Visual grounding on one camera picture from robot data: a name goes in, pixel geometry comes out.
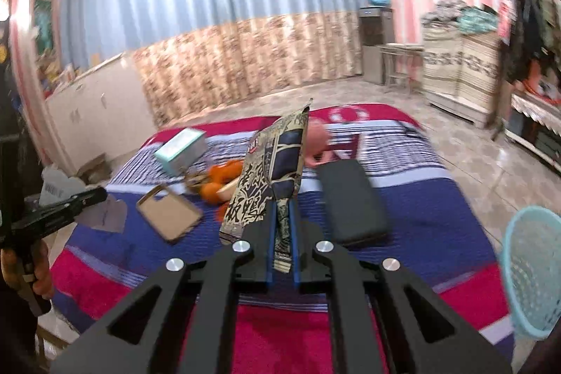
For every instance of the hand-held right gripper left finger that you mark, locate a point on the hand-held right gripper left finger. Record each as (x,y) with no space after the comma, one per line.
(271,251)

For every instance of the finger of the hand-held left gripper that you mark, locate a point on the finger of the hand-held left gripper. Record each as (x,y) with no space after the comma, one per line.
(74,207)

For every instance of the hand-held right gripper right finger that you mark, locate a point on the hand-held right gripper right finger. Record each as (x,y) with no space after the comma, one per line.
(296,251)

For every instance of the silver foil wrapper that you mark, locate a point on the silver foil wrapper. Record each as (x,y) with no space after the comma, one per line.
(105,216)

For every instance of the patterned snack packet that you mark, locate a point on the patterned snack packet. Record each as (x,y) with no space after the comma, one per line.
(280,155)

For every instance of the brown phone case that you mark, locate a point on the brown phone case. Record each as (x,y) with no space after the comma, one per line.
(171,216)

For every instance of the light blue plastic basket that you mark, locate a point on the light blue plastic basket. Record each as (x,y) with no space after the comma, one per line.
(526,269)

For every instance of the person's left hand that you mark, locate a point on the person's left hand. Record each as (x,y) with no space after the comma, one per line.
(44,269)

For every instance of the black rectangular case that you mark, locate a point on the black rectangular case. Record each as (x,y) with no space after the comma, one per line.
(350,198)

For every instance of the orange plush toy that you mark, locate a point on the orange plush toy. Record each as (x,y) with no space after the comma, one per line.
(214,181)

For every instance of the white low cabinet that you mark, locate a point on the white low cabinet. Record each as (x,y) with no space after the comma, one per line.
(101,102)

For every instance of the pink plush toy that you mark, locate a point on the pink plush toy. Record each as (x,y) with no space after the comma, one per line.
(317,141)

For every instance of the teal cardboard box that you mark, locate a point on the teal cardboard box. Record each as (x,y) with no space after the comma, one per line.
(179,150)

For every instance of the striped blue red blanket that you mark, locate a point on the striped blue red blanket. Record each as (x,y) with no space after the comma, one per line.
(416,234)

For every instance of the small wooden stool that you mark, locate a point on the small wooden stool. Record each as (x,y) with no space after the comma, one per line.
(401,63)

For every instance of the grey water dispenser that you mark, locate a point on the grey water dispenser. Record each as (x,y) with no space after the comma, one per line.
(374,45)

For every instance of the blue floral curtain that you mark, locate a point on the blue floral curtain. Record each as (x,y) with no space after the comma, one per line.
(197,6)

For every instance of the cloth covered cabinet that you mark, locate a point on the cloth covered cabinet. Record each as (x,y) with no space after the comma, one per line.
(460,71)

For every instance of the low table with lace cloth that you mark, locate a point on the low table with lace cloth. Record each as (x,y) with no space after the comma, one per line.
(534,124)

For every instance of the pile of folded clothes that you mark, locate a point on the pile of folded clothes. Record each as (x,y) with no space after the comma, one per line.
(460,17)

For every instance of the clothes rack with garments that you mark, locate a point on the clothes rack with garments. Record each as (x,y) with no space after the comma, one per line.
(532,32)

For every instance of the green wall poster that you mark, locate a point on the green wall poster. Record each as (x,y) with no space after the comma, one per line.
(43,23)

